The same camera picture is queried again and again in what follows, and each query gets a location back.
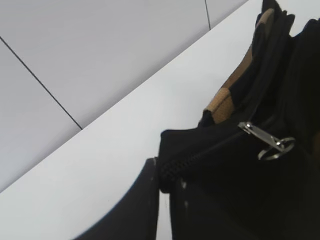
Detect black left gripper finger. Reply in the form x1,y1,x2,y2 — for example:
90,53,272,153
76,158,160,240

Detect black tote bag tan handles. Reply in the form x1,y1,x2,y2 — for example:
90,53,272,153
158,0,320,240

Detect silver zipper pull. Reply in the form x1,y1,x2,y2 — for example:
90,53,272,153
238,121,296,161

